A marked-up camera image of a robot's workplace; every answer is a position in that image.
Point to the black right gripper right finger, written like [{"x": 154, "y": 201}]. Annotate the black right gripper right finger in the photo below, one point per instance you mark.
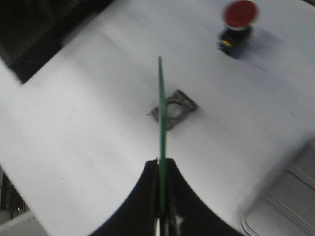
[{"x": 187, "y": 214}]

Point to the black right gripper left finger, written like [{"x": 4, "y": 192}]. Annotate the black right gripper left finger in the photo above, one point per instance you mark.
[{"x": 136, "y": 215}]

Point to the green perforated circuit board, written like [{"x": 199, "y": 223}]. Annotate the green perforated circuit board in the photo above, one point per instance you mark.
[{"x": 162, "y": 118}]

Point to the silver metal tray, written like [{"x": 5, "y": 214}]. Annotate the silver metal tray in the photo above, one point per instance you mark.
[{"x": 287, "y": 206}]

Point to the black slotted board rack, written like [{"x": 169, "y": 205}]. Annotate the black slotted board rack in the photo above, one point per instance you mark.
[{"x": 31, "y": 31}]

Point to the grey square metal nut block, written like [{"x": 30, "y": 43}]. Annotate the grey square metal nut block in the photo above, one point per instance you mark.
[{"x": 178, "y": 107}]

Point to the red emergency stop button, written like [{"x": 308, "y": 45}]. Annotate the red emergency stop button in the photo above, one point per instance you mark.
[{"x": 238, "y": 18}]

